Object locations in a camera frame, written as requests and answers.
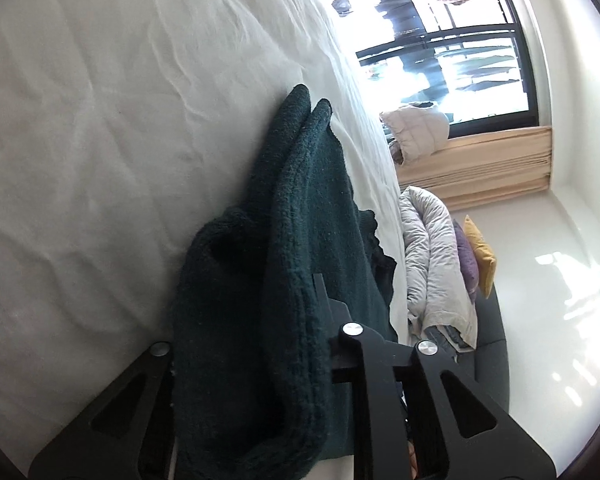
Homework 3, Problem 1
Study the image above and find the black framed window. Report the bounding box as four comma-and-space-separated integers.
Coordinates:
310, 0, 539, 139

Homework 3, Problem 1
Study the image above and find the beige puffer jacket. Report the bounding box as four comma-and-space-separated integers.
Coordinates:
380, 102, 452, 167

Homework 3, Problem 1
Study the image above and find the yellow pillow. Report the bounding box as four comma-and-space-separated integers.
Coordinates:
462, 215, 497, 302

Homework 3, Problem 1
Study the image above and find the dark green knit sweater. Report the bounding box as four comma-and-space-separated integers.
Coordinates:
170, 84, 412, 480

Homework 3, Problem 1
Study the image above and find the folded beige grey duvet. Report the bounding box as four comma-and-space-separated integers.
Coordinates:
397, 185, 479, 354

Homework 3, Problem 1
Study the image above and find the bed with white sheet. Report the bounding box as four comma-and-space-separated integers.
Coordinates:
0, 0, 409, 480

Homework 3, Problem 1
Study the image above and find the beige curtain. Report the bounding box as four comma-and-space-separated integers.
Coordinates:
394, 126, 554, 212

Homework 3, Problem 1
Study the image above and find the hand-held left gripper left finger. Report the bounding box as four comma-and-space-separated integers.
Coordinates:
27, 342, 181, 480

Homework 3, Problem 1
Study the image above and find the dark grey upholstered headboard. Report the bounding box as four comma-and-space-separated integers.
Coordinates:
450, 280, 512, 412

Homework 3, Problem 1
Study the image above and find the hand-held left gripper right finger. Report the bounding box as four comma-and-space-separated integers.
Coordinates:
312, 274, 556, 480

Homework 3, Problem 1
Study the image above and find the purple pillow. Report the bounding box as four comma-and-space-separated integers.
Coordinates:
452, 219, 481, 297

